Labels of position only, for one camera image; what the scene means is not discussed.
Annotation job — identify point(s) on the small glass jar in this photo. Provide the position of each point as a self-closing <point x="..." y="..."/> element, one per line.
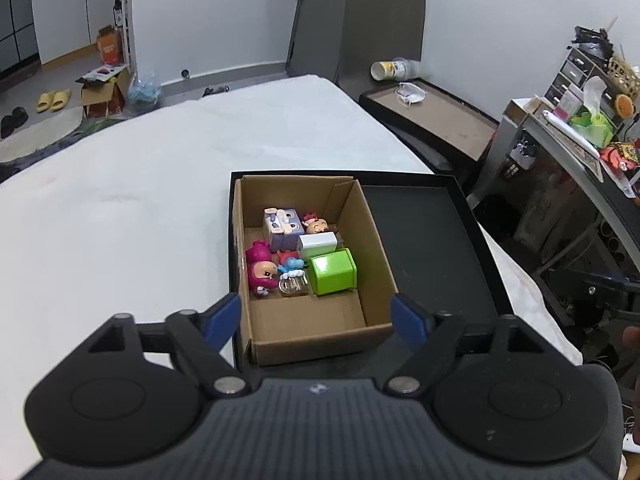
<point x="292" y="286"/>

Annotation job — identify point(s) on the blue plastic bag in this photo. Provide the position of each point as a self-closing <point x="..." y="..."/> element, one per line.
<point x="144" y="91"/>

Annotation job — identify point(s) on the black crumpled bag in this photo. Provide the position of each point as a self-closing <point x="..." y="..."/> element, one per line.
<point x="590" y="40"/>

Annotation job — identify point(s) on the red haired toy figure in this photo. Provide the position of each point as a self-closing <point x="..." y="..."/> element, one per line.
<point x="319" y="226"/>

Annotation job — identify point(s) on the dark grey fabric seat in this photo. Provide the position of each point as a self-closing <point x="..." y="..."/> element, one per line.
<point x="605" y="420"/>

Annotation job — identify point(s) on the orange carton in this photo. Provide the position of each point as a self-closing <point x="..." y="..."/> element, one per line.
<point x="110" y="47"/>

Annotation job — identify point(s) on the beige round rug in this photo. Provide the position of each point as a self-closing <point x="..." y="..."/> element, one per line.
<point x="40" y="135"/>

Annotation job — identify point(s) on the green cube box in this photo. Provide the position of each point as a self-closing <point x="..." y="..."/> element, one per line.
<point x="330" y="272"/>

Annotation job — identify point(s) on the person's right hand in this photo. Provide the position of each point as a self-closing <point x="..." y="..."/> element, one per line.
<point x="633" y="341"/>

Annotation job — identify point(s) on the small brown cardboard carton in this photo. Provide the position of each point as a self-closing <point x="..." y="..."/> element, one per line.
<point x="102" y="100"/>

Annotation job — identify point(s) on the white face mask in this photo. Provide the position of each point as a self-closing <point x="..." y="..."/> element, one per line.
<point x="411" y="94"/>

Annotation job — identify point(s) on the pink small box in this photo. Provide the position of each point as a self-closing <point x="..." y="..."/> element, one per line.
<point x="570" y="102"/>

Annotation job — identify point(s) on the black shoe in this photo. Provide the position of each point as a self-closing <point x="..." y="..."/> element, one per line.
<point x="20" y="116"/>
<point x="7" y="125"/>

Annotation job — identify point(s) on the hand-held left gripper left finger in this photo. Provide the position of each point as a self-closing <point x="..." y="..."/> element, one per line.
<point x="222" y="317"/>

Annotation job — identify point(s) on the small blue toy figure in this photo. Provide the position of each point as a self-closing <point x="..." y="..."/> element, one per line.
<point x="291" y="262"/>

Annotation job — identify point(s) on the purple cube animal toy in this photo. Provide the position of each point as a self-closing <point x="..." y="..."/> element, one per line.
<point x="285" y="230"/>

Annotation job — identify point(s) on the yellow slipper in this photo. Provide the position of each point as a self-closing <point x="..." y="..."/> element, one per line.
<point x="46" y="100"/>
<point x="62" y="97"/>

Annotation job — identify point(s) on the pink toy figure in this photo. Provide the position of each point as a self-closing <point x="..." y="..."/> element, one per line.
<point x="260" y="270"/>

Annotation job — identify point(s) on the white cabinet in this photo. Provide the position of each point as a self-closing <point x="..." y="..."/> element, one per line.
<point x="75" y="15"/>

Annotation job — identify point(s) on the dark flat package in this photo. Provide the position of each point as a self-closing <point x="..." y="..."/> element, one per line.
<point x="102" y="74"/>

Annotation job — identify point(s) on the red plush toy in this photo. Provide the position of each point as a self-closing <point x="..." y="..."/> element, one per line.
<point x="620" y="157"/>

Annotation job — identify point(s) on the dark bottle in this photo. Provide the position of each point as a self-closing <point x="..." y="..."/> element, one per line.
<point x="118" y="12"/>

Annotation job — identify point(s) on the grey small drawer unit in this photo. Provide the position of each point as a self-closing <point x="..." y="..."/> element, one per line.
<point x="570" y="72"/>

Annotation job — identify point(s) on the grey headboard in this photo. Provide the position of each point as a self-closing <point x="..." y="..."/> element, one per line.
<point x="380" y="15"/>

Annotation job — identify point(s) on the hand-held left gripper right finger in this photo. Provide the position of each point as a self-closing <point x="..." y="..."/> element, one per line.
<point x="407" y="317"/>

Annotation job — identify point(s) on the black lid brown lining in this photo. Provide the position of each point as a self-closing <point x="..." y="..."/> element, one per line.
<point x="440" y="120"/>

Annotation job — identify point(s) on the glass top desk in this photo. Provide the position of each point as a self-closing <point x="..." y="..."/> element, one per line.
<point x="565" y="175"/>

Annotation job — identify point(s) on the black shallow tray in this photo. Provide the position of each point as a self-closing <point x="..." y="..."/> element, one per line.
<point x="425" y="240"/>

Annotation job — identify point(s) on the white small box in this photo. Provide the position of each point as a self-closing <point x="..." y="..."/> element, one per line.
<point x="317" y="245"/>

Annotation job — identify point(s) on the brown cardboard box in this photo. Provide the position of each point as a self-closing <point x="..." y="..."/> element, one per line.
<point x="310" y="320"/>

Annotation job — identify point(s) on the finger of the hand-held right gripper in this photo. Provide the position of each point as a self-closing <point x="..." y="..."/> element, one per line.
<point x="612" y="295"/>

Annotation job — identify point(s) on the green tissue box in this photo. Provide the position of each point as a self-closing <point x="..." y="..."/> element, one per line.
<point x="595" y="127"/>

